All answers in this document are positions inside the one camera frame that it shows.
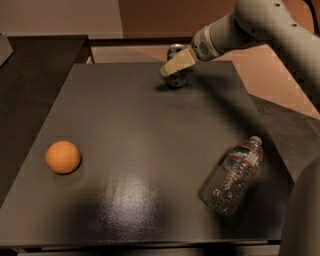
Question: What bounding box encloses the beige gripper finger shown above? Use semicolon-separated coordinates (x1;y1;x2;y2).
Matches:
160;48;197;77

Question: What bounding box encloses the green and white 7up can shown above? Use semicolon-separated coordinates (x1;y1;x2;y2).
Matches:
166;44;187;88

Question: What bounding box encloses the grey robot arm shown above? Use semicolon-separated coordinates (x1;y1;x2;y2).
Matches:
160;0;320;256

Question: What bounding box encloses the clear plastic water bottle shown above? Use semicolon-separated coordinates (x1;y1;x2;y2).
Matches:
199;136;263;216

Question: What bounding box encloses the orange fruit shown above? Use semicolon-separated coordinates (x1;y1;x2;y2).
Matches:
45;141;81;175

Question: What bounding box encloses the black cable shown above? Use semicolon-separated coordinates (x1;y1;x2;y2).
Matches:
302;0;320;34

